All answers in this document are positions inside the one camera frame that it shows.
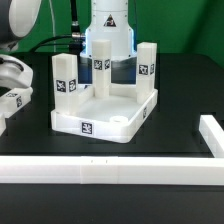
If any white front obstacle rail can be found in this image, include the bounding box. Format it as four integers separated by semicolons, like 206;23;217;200
0;156;224;186

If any white desk top tray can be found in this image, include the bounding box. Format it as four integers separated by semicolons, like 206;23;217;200
51;84;158;143

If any white obstacle rail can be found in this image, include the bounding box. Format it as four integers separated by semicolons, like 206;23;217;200
199;115;224;159
0;156;224;186

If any black cable with connector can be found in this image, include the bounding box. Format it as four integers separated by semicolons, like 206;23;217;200
27;0;88;54

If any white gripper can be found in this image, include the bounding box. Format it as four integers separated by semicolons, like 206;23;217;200
0;54;33;89

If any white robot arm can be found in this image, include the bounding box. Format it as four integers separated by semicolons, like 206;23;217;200
0;0;136;89

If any white right obstacle rail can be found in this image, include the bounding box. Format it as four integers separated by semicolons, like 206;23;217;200
199;115;224;159

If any white thin cable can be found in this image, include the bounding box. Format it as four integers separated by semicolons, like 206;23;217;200
48;0;57;38

